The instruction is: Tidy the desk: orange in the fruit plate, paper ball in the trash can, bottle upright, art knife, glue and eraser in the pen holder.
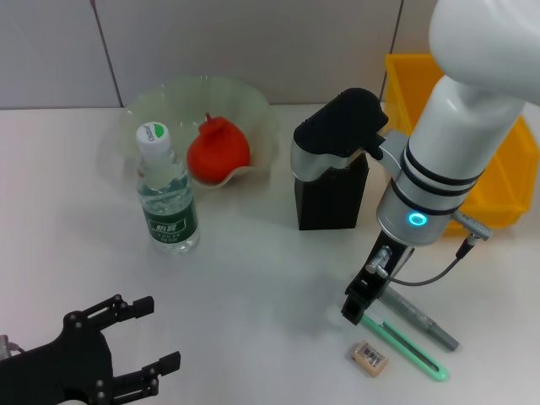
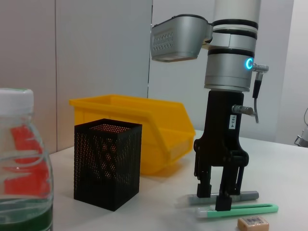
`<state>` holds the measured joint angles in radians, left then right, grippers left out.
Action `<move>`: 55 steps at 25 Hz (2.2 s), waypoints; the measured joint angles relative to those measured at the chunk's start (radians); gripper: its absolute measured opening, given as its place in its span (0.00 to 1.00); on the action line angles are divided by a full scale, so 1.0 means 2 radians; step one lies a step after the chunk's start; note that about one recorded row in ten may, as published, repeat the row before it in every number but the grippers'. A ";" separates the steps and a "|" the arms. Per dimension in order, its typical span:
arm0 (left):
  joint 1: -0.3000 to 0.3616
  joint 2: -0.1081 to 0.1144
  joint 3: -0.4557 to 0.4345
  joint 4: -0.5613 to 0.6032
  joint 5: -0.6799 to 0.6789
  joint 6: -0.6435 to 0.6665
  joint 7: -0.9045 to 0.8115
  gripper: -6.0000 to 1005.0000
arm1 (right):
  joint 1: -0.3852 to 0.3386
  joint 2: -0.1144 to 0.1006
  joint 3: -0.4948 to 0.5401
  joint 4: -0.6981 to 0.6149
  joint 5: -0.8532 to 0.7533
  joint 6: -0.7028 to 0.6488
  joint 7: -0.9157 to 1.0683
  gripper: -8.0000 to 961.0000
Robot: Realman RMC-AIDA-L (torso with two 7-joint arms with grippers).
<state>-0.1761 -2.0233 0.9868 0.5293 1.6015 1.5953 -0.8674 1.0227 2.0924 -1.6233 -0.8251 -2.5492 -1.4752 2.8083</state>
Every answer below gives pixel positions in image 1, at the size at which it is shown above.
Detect translucent green wavy fruit bowl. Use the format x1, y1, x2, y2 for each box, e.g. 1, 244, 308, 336
120, 74, 282, 191

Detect grey right camera bracket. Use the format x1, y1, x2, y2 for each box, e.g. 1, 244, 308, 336
377, 129, 408, 172

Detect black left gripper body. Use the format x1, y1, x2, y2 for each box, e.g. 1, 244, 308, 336
0, 310, 119, 405

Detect yellow plastic storage bin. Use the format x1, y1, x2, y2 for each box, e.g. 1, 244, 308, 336
383, 53, 540, 237

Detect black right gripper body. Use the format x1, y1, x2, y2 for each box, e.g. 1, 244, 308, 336
345, 231, 417, 304

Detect mint green utility knife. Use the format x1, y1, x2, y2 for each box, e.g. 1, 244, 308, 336
360, 314, 451, 384

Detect beige eraser with barcode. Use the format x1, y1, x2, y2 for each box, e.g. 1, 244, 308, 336
349, 340, 389, 378

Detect red toy fruit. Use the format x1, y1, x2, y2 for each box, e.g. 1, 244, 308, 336
186, 112, 251, 183

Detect grey pen with clear cap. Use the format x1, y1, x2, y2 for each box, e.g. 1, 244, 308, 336
379, 289, 461, 351

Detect black mesh pen holder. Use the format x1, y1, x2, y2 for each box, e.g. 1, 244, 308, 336
294, 154, 371, 231

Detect clear water bottle green label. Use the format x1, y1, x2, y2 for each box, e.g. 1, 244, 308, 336
135, 120, 202, 256

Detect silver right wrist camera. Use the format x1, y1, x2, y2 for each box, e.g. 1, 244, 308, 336
293, 87, 389, 181

